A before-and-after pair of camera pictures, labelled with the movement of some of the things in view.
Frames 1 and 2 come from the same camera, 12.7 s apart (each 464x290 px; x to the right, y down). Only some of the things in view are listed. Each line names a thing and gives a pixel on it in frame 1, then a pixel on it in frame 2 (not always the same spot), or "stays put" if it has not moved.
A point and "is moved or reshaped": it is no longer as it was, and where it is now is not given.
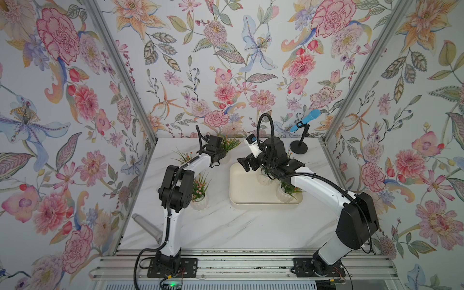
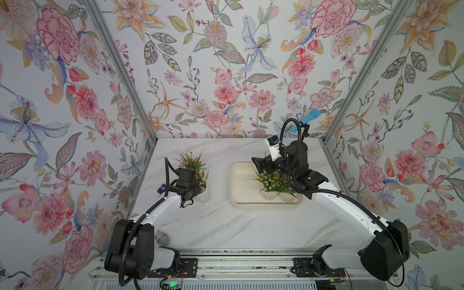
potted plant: (263, 177) is moved or reshaped
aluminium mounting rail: (248, 265) stays put
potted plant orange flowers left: (184, 158) stays put
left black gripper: (221, 153) → (197, 188)
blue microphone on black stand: (300, 147) stays put
